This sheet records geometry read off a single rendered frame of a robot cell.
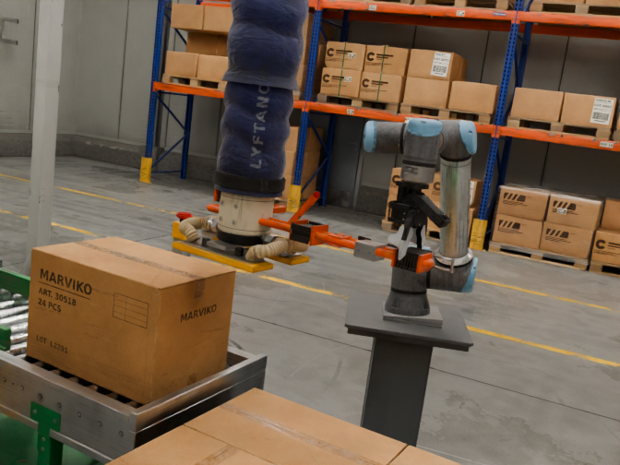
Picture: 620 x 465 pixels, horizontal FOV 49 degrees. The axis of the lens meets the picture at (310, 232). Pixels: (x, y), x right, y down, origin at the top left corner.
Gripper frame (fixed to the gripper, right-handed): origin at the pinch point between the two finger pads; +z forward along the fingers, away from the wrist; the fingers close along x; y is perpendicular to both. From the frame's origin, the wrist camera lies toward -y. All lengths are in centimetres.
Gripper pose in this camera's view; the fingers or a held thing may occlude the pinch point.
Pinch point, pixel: (411, 256)
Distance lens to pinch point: 189.8
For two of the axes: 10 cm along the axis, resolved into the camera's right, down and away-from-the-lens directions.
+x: -5.8, 0.7, -8.1
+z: -1.3, 9.8, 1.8
